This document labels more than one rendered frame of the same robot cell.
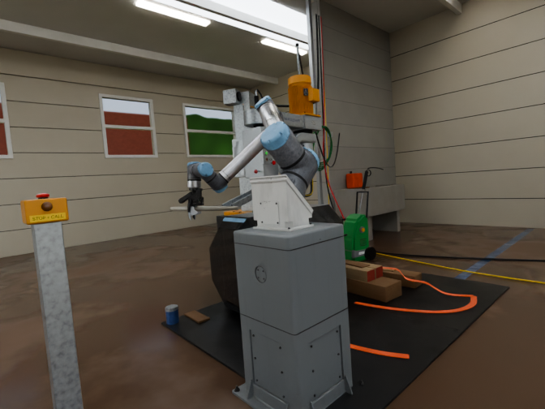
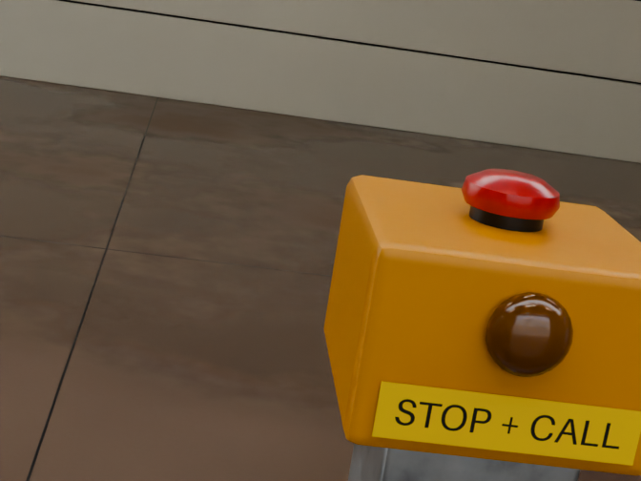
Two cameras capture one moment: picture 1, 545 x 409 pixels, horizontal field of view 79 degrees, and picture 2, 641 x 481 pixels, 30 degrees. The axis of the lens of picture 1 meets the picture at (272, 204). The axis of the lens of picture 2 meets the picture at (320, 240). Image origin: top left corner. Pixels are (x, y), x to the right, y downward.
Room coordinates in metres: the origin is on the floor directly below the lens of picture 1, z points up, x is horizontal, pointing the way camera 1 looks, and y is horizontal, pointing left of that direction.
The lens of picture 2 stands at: (0.72, 0.57, 1.19)
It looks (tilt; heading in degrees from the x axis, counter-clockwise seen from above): 15 degrees down; 35
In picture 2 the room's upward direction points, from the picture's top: 9 degrees clockwise
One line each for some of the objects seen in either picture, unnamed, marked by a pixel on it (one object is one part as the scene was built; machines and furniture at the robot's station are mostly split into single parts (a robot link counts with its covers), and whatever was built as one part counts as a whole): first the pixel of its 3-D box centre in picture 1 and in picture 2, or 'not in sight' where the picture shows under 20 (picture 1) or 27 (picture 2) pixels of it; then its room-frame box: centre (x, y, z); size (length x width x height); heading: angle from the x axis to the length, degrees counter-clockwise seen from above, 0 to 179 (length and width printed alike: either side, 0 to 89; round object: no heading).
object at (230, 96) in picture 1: (232, 97); not in sight; (3.62, 0.34, 2.00); 0.20 x 0.18 x 0.15; 42
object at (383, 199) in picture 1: (371, 210); not in sight; (5.92, -1.76, 0.43); 1.30 x 0.62 x 0.86; 132
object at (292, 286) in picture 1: (293, 310); not in sight; (1.65, -0.07, 0.43); 0.50 x 0.50 x 0.85; 42
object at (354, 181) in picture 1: (356, 179); not in sight; (5.99, -1.53, 1.00); 0.50 x 0.22 x 0.33; 132
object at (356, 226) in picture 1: (355, 226); not in sight; (4.25, -1.04, 0.43); 0.35 x 0.35 x 0.87; 27
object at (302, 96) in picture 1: (302, 97); not in sight; (3.42, -0.37, 1.90); 0.31 x 0.28 x 0.40; 49
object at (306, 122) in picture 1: (283, 123); not in sight; (3.20, -0.16, 1.62); 0.96 x 0.25 x 0.17; 139
